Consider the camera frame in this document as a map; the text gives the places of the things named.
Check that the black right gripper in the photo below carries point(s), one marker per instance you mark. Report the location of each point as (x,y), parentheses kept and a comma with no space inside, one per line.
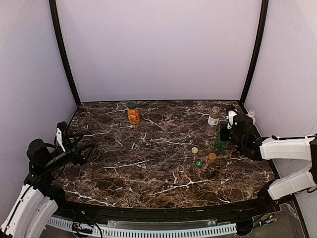
(228,134)

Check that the green bottle cap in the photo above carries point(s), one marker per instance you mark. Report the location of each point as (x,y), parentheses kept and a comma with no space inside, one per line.
(199,164)

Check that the cream white bottle cap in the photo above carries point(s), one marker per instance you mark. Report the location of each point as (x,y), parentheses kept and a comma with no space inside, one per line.
(194,150)

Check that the orange juice bottle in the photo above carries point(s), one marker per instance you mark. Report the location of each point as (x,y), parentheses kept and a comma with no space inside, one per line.
(133,114)

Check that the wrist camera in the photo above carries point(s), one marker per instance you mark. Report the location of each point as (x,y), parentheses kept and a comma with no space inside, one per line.
(62,139)
(231,113)

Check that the gold brown bottle cap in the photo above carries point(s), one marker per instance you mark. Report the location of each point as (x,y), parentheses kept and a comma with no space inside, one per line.
(212,156)

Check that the green plastic bottle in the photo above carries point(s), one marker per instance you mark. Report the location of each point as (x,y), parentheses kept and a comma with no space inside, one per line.
(219,144)

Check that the black frame post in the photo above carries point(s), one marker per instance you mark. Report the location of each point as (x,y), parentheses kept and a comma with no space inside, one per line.
(256,51)
(62,51)

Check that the white slotted cable duct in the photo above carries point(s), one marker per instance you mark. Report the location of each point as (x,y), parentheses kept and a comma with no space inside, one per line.
(125,229)

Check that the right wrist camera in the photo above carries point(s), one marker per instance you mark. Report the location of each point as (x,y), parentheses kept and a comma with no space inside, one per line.
(231,113)

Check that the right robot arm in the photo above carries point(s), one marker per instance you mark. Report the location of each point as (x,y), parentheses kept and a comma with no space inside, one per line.
(239,131)

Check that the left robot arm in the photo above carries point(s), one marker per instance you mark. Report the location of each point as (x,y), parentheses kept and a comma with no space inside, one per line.
(39,199)

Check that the large yellow tea bottle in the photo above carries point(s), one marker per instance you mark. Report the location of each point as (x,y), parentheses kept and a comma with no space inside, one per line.
(251,114)

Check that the black front rail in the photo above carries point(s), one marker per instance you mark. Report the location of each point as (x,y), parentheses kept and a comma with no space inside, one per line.
(101,213)

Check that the brown coffee glass bottle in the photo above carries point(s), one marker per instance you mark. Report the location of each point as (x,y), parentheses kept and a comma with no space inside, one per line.
(213,121)

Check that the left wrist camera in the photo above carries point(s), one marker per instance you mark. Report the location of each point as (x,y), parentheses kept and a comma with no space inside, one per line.
(62,139)

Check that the right black frame post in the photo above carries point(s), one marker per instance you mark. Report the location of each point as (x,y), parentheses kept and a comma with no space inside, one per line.
(256,51)

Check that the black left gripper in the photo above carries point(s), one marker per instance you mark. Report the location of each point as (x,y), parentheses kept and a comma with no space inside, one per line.
(75,153)

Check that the left black frame post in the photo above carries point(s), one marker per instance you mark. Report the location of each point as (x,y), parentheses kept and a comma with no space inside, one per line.
(62,51)

